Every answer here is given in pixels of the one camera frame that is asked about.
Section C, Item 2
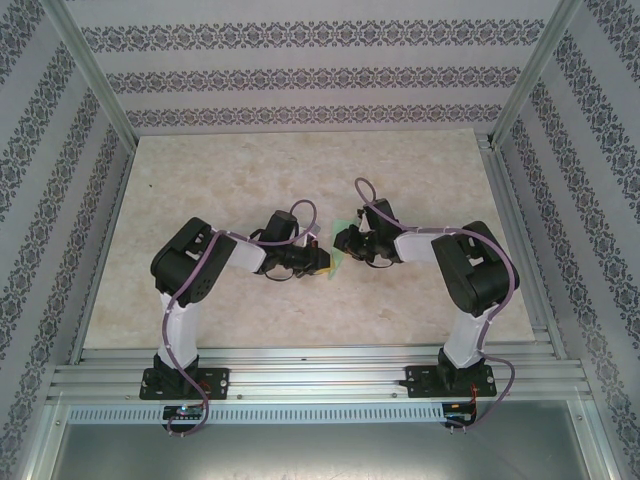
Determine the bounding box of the green paper sheet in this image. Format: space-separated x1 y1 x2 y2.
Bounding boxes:
327 218 352 281

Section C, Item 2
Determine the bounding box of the grey metal sheet panel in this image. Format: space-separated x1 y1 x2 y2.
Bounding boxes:
7 399 634 480

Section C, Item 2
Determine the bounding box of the aluminium mounting rail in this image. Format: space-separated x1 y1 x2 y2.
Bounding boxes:
47 344 596 404

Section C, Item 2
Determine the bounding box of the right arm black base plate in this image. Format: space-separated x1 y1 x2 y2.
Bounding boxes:
405 364 499 399

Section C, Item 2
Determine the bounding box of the aluminium side rail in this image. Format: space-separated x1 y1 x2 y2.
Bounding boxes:
474 130 570 360
67 137 140 365

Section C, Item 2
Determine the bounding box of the slotted grey cable duct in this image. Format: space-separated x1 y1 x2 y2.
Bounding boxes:
67 402 476 426

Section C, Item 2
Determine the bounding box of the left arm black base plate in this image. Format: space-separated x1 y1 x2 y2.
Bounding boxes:
139 367 232 401

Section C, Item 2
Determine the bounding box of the aluminium frame post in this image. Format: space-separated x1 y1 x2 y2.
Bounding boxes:
489 0 586 149
42 0 140 147

